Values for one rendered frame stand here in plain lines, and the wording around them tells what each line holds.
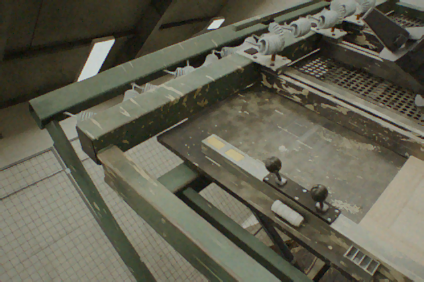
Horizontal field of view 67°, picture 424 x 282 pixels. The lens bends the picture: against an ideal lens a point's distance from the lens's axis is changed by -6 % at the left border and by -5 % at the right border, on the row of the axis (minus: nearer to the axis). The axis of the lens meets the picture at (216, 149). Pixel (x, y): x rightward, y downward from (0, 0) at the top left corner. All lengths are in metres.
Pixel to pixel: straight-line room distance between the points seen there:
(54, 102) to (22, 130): 4.48
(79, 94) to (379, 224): 1.16
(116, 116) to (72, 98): 0.48
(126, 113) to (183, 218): 0.38
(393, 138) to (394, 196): 0.23
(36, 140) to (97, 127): 4.90
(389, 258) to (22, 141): 5.45
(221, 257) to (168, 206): 0.18
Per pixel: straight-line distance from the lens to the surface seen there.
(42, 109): 1.42
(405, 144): 1.13
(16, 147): 5.76
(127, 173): 0.88
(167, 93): 1.07
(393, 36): 0.51
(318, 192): 0.71
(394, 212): 0.94
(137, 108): 1.02
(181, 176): 0.98
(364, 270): 0.79
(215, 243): 0.73
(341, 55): 1.63
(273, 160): 0.75
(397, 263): 0.81
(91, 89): 1.48
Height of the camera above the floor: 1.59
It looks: 2 degrees up
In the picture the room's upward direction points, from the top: 34 degrees counter-clockwise
